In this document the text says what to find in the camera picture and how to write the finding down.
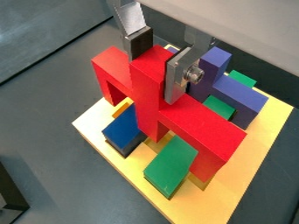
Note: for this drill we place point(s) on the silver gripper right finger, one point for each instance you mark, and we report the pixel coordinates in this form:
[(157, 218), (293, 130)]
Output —
[(182, 66)]

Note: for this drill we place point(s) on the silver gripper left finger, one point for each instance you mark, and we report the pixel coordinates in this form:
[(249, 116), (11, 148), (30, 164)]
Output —
[(137, 33)]

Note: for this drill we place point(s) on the red cross-shaped block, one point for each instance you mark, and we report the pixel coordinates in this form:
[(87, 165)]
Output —
[(138, 80)]

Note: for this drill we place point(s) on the yellow base board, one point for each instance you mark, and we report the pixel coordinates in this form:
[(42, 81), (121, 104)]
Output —
[(201, 202)]

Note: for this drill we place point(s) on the purple cross-shaped block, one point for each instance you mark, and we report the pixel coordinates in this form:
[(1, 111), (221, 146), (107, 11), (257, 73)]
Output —
[(241, 97)]

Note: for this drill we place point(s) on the blue long bar block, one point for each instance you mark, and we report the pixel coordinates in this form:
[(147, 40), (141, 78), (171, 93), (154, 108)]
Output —
[(123, 134)]

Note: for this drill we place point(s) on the green long bar block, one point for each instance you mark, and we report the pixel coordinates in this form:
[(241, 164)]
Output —
[(169, 168)]

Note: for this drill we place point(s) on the black metal bracket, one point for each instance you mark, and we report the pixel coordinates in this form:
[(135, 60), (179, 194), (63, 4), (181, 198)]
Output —
[(13, 202)]

